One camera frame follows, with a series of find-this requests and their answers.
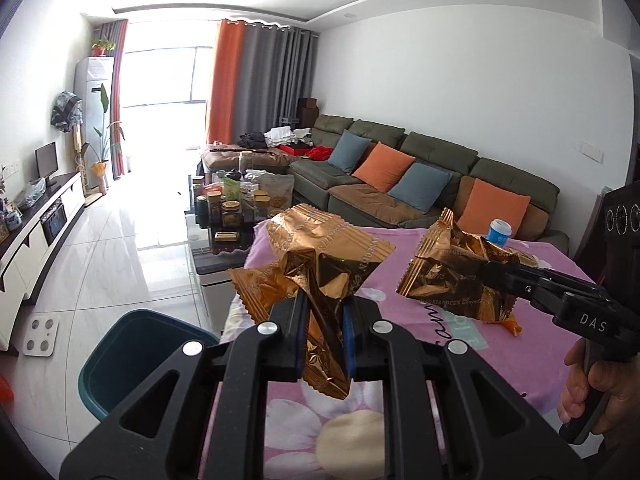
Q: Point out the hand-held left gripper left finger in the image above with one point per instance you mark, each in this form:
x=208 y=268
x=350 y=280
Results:
x=292 y=345

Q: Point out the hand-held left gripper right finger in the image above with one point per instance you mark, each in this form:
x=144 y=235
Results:
x=350 y=340

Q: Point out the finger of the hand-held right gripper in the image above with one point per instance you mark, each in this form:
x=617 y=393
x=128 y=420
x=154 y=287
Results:
x=532 y=295
x=520 y=272

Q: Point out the orange peel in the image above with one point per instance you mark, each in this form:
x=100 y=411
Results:
x=510 y=326

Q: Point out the gold foil wrapper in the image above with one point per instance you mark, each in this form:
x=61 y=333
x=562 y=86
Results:
x=440 y=280
x=310 y=260

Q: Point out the teal trash bin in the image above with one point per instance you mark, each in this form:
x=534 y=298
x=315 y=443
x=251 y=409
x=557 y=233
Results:
x=130 y=355

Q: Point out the person's right hand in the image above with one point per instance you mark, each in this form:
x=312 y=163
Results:
x=574 y=390

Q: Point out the blue white lidded cup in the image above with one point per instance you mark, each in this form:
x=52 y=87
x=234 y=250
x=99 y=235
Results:
x=499 y=234

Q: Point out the orange throw pillow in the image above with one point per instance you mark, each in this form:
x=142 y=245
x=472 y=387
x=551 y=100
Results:
x=492 y=205
x=382 y=167

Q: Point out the pink floral blanket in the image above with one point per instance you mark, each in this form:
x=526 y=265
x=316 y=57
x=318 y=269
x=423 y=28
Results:
x=500 y=370

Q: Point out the dark dining chair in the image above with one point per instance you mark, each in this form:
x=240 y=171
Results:
x=590 y=230

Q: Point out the dark glass coffee table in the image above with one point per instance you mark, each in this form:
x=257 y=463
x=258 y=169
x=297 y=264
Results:
x=220 y=255

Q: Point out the blue throw pillow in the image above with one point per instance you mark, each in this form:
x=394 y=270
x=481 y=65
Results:
x=350 y=152
x=420 y=187

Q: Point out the green sectional sofa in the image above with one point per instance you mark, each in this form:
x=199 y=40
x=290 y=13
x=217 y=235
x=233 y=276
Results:
x=440 y=152

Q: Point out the group of glass jars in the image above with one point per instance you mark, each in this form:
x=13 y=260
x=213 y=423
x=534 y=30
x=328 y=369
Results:
x=230 y=210

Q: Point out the red cloth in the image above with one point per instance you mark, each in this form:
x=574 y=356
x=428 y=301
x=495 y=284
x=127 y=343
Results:
x=320 y=154

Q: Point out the pile of white clothes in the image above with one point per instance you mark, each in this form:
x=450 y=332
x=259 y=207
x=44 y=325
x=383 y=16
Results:
x=285 y=137

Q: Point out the black bag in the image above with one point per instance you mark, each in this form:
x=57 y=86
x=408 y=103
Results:
x=252 y=140

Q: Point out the brown wooden cabinet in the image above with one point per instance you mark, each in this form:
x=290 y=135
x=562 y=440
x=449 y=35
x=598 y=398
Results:
x=308 y=110

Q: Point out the white bathroom scale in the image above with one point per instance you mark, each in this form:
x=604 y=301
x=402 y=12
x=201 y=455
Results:
x=39 y=337

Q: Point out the tall plant yellow pot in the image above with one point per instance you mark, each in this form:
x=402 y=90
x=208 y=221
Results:
x=100 y=175

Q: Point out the white black tv cabinet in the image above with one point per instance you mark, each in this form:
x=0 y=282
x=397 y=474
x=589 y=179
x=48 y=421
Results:
x=30 y=240

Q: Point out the large window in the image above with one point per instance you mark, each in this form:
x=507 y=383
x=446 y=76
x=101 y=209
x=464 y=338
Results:
x=165 y=75

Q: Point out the clear plastic bag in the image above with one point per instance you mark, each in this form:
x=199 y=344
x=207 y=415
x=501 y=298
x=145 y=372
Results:
x=31 y=192

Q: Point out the blue white porcelain jar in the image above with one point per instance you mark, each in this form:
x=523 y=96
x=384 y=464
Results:
x=13 y=218

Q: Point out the black monitor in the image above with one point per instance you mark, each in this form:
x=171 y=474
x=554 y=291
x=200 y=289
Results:
x=46 y=160

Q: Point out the narrow grey orange curtain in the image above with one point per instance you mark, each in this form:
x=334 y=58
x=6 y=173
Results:
x=117 y=85

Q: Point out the dark printed hanging cloth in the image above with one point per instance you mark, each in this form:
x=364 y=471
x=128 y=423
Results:
x=65 y=110

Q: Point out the white standing air conditioner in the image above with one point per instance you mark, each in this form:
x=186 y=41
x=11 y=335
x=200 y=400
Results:
x=95 y=80

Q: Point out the small green plant red pot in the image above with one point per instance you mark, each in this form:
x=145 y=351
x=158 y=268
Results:
x=102 y=47

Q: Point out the white wall switch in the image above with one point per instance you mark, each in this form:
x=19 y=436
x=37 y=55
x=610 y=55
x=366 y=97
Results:
x=590 y=152

